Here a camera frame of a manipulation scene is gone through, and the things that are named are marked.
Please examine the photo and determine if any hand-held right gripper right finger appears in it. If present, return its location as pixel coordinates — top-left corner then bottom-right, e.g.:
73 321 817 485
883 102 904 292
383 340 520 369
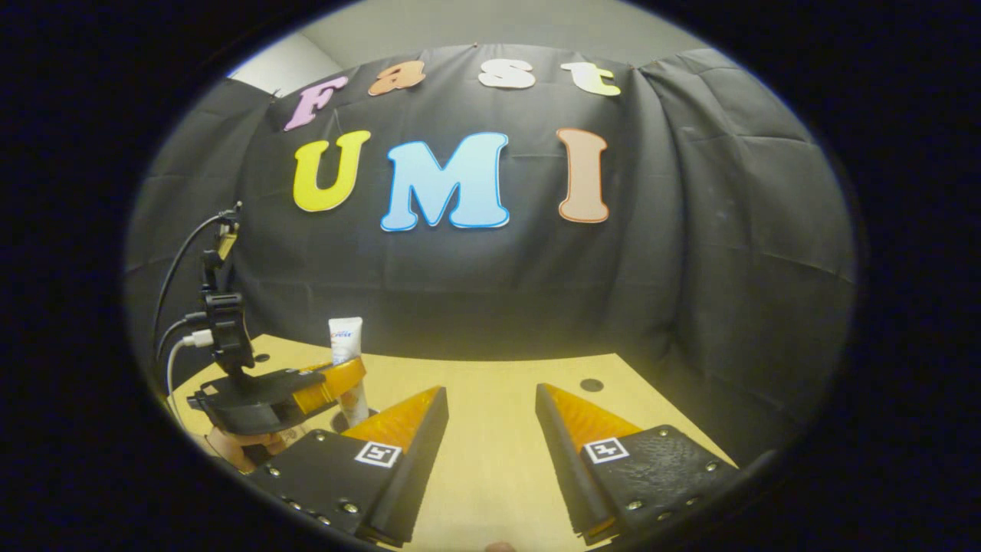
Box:
535 383 740 545

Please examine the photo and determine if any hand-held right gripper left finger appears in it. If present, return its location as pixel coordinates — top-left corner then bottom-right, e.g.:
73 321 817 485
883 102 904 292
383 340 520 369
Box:
245 386 450 548

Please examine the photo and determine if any white toothpaste tube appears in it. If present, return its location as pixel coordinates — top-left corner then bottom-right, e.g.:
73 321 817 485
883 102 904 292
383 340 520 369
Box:
329 317 370 427

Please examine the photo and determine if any light wooden desktop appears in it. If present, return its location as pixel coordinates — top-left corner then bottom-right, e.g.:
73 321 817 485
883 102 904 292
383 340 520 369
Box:
169 332 740 552

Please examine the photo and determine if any black backdrop cloth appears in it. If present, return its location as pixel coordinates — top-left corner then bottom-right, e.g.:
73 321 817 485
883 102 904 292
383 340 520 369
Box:
126 42 858 468

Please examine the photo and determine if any white cable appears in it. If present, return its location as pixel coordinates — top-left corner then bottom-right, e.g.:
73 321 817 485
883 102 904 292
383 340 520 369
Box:
166 330 215 411

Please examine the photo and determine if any black cable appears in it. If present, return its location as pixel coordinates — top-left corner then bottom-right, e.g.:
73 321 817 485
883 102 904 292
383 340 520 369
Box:
156 310 208 361
152 213 231 338

